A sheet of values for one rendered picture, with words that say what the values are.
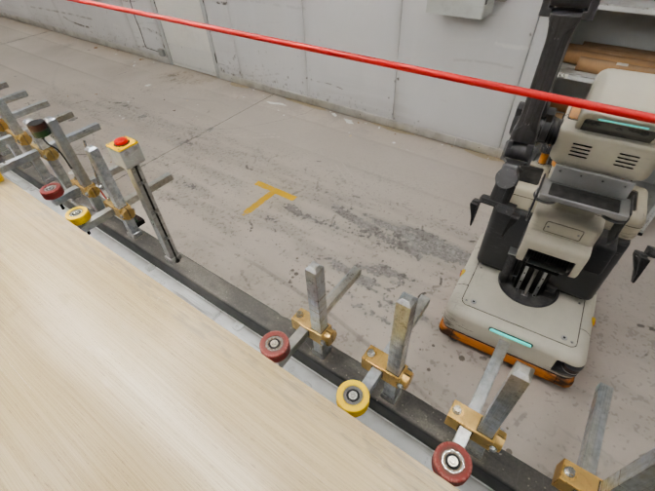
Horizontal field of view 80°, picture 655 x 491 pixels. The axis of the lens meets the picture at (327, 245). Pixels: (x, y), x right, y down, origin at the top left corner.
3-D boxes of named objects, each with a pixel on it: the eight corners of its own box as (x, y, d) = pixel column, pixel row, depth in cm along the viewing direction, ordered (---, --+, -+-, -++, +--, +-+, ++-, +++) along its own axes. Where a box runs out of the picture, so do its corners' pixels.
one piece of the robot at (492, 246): (481, 248, 228) (527, 114, 170) (586, 284, 206) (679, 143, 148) (464, 287, 208) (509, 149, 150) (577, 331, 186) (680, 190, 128)
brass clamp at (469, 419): (452, 405, 103) (455, 396, 99) (504, 435, 97) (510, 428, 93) (443, 425, 99) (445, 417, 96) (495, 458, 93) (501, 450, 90)
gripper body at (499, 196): (512, 214, 112) (522, 190, 109) (478, 202, 116) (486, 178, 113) (515, 210, 118) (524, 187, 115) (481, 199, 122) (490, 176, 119)
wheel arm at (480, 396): (495, 345, 115) (499, 337, 112) (507, 351, 113) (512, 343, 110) (432, 481, 90) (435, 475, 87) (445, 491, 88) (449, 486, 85)
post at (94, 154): (140, 240, 174) (92, 142, 140) (145, 243, 172) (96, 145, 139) (134, 244, 172) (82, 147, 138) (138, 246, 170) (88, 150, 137)
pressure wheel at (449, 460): (461, 501, 86) (473, 486, 78) (424, 491, 87) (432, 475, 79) (462, 463, 91) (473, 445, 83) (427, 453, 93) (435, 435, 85)
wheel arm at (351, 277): (353, 272, 136) (353, 264, 133) (361, 277, 134) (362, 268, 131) (270, 366, 111) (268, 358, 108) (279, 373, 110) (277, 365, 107)
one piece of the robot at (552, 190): (528, 203, 145) (550, 152, 130) (613, 227, 134) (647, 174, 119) (519, 228, 135) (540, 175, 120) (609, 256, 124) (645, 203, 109)
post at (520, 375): (465, 445, 109) (518, 358, 75) (478, 453, 107) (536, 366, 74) (460, 457, 107) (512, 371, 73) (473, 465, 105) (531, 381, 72)
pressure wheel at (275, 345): (293, 375, 109) (289, 354, 101) (265, 378, 108) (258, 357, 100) (292, 350, 114) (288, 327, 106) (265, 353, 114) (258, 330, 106)
